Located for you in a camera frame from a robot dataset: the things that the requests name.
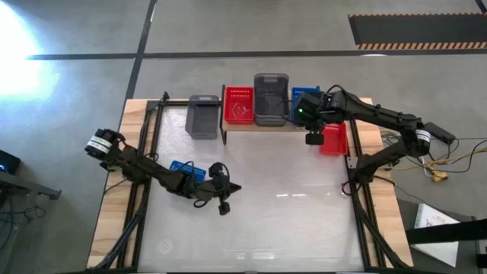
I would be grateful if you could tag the black bar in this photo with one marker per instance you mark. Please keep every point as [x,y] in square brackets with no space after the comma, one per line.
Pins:
[445,232]

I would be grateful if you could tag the white paper box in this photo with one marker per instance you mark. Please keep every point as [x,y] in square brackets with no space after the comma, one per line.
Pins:
[433,255]

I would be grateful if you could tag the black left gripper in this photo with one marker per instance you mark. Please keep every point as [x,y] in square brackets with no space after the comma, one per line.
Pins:
[213,188]

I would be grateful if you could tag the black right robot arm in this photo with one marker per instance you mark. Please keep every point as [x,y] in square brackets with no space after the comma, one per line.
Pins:
[380,114]

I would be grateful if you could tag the black hazard striped floor mat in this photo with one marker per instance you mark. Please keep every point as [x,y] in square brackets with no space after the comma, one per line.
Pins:
[418,30]

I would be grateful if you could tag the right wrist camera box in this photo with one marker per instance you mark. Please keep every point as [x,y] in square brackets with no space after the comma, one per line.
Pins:
[314,139]

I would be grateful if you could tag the black device blue light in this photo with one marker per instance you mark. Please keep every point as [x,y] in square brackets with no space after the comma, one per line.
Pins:
[7,163]

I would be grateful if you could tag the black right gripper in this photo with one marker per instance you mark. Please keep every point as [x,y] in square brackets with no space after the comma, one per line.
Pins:
[306,110]

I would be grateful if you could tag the black aluminium table frame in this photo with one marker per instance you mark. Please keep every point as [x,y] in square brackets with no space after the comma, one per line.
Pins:
[150,122]

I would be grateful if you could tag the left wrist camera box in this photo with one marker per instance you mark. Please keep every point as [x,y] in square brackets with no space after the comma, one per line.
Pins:
[224,208]

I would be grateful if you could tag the grey translucent plastic basket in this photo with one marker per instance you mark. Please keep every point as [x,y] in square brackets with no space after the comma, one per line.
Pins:
[202,118]
[271,100]

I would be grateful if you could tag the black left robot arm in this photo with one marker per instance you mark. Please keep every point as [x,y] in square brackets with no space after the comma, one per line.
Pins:
[144,171]

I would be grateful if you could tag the black power adapter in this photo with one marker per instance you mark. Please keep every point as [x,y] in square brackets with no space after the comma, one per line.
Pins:
[439,132]

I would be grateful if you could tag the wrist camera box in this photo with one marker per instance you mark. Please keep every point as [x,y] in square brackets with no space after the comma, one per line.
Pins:
[314,139]
[224,208]

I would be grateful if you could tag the red plastic basket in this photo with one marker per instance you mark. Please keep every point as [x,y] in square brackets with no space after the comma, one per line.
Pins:
[335,141]
[239,106]

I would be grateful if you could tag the grey desk stand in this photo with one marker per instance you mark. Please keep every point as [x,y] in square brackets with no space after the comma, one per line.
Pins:
[23,184]

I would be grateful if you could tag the silver metal mounting plate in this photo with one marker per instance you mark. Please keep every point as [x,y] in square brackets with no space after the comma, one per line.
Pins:
[352,162]

